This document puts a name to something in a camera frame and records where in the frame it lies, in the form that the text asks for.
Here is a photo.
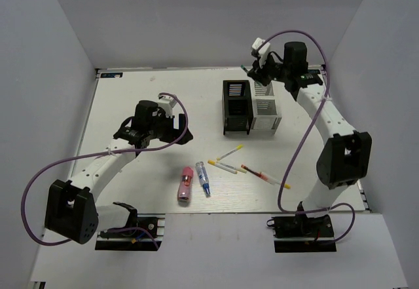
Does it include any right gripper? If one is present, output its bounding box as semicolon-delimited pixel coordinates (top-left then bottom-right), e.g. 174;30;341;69
249;52;291;87

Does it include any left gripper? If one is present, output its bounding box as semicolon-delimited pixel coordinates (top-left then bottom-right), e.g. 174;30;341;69
148;110;193;145

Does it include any green capped pen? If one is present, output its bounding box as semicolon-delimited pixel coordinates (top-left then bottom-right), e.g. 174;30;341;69
240;65;266;88

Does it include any yellow capped white marker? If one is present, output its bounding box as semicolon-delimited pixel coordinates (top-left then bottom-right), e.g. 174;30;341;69
216;144;244;161

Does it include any yellow white pen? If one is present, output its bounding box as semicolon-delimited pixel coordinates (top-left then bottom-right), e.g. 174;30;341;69
261;172;281;185

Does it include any red pen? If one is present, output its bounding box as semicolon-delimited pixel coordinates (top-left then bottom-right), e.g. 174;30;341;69
241;164;268;182

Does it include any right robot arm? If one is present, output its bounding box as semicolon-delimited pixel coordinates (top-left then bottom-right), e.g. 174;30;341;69
247;38;372;236

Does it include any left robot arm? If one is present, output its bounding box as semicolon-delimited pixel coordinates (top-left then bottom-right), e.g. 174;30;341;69
45;93;193;244

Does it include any black slotted pen holder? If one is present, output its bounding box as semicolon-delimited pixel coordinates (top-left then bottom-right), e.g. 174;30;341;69
222;80;253;135

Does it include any white slotted pen holder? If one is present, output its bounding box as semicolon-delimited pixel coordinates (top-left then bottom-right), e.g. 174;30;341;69
250;81;282;136

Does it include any blue correction tape pen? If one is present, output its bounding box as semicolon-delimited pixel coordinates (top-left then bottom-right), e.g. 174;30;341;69
195;161;211;197

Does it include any right blue table label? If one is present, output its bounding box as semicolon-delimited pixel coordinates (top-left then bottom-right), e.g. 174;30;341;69
308;69;321;74

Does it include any blue table label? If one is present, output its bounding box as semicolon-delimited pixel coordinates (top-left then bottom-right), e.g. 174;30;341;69
308;69;321;74
100;72;123;79

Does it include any pink glue stick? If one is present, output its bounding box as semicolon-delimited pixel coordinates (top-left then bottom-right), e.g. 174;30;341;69
177;166;194;203

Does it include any left blue table label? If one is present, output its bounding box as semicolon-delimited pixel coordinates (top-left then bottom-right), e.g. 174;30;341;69
100;72;123;79

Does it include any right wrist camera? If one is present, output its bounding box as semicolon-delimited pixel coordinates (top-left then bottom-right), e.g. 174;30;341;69
251;37;271;68

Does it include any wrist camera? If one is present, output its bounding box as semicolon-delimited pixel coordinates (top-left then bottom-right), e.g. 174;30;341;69
157;93;177;118
251;37;271;68

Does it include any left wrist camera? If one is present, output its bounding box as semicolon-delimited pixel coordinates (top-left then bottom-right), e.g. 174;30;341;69
157;93;177;118

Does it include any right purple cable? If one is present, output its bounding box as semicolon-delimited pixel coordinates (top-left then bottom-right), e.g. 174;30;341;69
261;29;356;245

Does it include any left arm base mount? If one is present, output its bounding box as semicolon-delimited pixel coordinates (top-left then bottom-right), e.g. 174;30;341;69
95;214;166;252

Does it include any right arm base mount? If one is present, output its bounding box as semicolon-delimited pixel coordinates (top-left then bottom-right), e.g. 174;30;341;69
266;215;337;254

